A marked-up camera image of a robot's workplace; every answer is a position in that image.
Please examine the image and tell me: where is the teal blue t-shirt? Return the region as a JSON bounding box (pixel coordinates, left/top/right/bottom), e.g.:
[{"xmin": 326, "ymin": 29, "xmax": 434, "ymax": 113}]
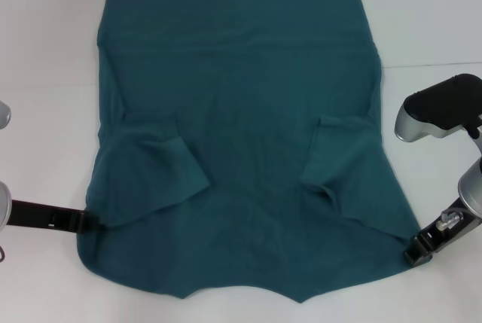
[{"xmin": 75, "ymin": 0, "xmax": 425, "ymax": 294}]

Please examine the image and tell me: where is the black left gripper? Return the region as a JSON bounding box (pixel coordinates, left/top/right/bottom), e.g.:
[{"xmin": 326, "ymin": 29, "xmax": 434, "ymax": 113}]
[{"xmin": 8, "ymin": 198, "xmax": 103, "ymax": 235}]

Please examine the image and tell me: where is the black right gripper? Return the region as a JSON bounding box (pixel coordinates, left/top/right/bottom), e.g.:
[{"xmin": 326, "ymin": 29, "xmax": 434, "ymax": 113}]
[{"xmin": 403, "ymin": 195, "xmax": 482, "ymax": 268}]

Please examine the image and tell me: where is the right gripper cable with plug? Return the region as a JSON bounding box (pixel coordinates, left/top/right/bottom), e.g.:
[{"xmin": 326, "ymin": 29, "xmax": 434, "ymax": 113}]
[{"xmin": 435, "ymin": 208, "xmax": 470, "ymax": 231}]

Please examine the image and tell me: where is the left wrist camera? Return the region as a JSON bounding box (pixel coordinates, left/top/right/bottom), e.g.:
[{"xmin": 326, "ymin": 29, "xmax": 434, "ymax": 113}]
[{"xmin": 0, "ymin": 99, "xmax": 13, "ymax": 131}]

